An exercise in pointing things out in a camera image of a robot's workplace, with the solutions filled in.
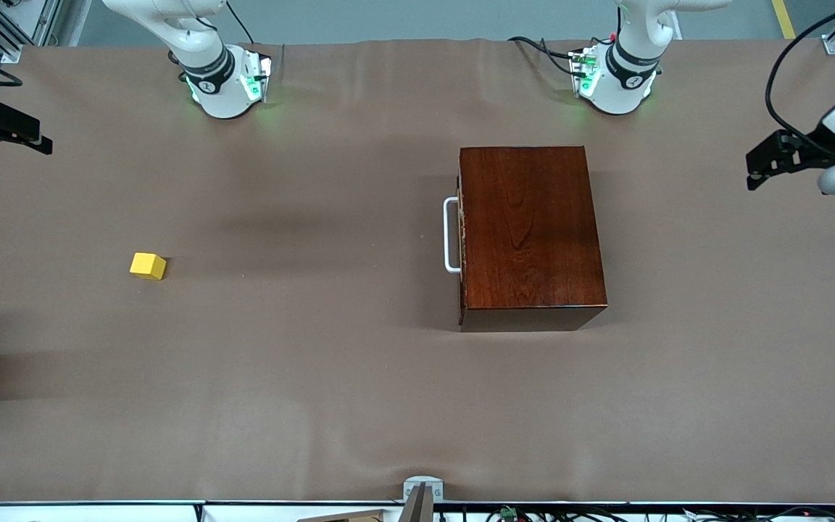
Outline yellow floor tape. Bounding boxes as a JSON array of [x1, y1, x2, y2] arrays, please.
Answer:
[[771, 0, 799, 40]]

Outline brown cardboard piece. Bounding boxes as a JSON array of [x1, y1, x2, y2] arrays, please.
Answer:
[[297, 509, 389, 522]]

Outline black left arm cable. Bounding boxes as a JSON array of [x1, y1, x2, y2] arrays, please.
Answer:
[[765, 0, 835, 140]]

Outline black right base cable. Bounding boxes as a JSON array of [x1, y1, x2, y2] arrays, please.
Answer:
[[225, 0, 254, 44]]

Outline brown table cloth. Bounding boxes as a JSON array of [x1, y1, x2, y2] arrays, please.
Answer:
[[0, 38, 835, 505]]

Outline black left base cables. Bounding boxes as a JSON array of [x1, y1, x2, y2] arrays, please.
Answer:
[[507, 35, 586, 78]]

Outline light wood drawer white handle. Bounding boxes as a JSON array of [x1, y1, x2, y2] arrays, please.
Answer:
[[443, 174, 468, 291]]

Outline yellow block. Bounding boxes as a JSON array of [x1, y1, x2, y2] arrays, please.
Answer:
[[129, 252, 168, 281]]

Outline dark red-brown wooden cabinet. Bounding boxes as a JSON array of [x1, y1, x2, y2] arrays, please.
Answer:
[[458, 145, 609, 333]]

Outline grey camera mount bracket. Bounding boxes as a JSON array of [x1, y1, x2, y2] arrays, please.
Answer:
[[403, 476, 444, 522]]

